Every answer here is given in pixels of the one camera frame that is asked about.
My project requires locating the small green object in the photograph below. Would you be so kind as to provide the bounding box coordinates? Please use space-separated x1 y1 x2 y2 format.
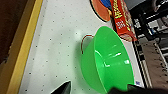
79 25 136 94

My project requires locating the white table with items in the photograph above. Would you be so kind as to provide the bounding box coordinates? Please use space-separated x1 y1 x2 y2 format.
0 0 148 94

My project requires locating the flat orange object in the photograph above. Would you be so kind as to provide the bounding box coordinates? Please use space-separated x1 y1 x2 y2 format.
109 0 139 43

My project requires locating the orange bowl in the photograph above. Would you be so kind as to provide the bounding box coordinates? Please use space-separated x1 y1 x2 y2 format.
89 0 115 23

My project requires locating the thin red ring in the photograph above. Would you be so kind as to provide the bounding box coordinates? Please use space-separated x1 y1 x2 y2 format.
80 33 95 55

